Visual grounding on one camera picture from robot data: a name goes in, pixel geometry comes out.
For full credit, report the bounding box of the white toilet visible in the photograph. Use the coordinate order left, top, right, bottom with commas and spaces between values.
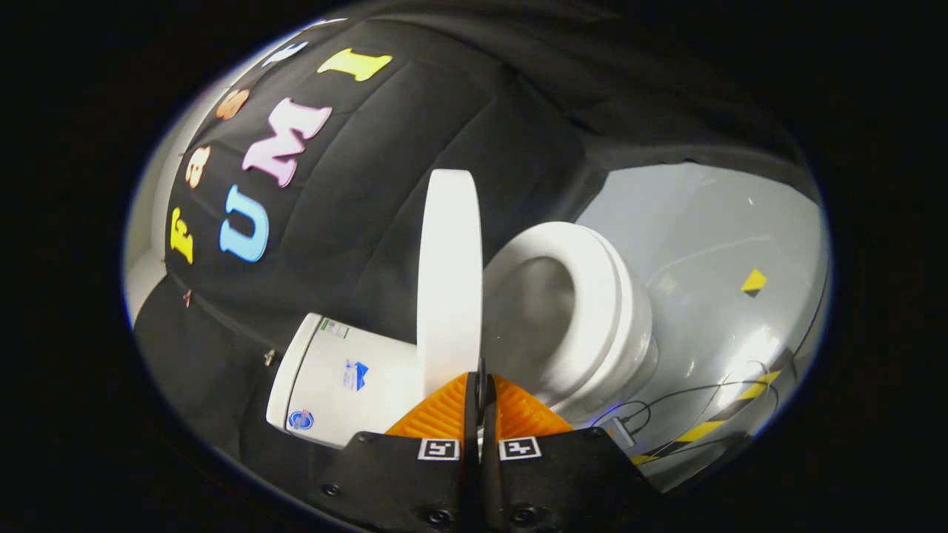
265, 222, 660, 449

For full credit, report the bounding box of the yellow and black floor tape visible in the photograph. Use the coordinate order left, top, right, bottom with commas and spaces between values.
633, 368, 783, 466

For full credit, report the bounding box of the black backdrop cloth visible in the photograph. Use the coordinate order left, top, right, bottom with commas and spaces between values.
133, 15, 815, 478

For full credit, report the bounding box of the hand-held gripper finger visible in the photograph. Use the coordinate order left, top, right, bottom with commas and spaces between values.
318, 361, 482, 533
483, 361, 660, 533

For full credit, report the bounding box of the thin black cable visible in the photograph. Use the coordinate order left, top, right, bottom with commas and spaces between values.
589, 361, 780, 445

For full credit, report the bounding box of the white toilet lid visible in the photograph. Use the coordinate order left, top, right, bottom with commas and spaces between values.
416, 169, 484, 400

